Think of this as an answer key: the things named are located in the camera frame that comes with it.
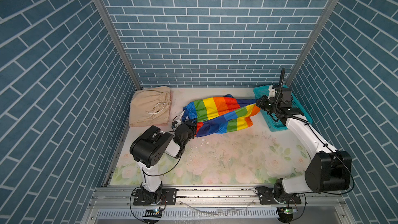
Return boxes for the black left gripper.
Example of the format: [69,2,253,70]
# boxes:
[181,117,197,148]

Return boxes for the red shorts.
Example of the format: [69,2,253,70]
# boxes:
[181,94,260,138]

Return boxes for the beige shorts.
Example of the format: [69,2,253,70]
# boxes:
[129,86,172,127]

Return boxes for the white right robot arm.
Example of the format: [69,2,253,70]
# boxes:
[256,95,355,195]

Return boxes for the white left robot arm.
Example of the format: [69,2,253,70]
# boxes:
[130,119,197,193]

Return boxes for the teal plastic laundry basket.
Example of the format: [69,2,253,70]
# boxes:
[253,85,313,132]

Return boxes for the left controller board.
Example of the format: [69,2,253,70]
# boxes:
[142,208,163,224]

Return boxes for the controller board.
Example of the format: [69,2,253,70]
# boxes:
[142,208,163,224]
[277,207,294,224]

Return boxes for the right controller board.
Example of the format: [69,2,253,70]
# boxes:
[277,207,294,224]

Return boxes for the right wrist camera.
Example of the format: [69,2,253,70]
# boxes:
[268,84,293,103]

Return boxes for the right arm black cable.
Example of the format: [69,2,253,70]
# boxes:
[278,67,286,91]

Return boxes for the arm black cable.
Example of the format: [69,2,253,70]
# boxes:
[278,67,286,91]
[141,155,182,177]

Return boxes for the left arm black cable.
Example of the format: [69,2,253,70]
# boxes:
[141,155,182,177]

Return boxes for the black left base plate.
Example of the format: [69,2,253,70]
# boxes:
[133,187,177,206]

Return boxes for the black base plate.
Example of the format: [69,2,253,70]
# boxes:
[255,186,302,205]
[133,187,177,206]

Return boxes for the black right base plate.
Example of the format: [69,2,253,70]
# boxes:
[255,186,302,205]

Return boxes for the aluminium front rail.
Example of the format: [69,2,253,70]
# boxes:
[82,185,354,224]

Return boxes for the aluminium right corner post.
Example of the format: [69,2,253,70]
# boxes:
[286,0,339,86]

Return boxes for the aluminium corner post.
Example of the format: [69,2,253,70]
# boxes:
[92,0,143,90]
[286,0,339,86]

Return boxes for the aluminium left corner post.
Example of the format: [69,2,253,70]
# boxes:
[92,0,143,90]

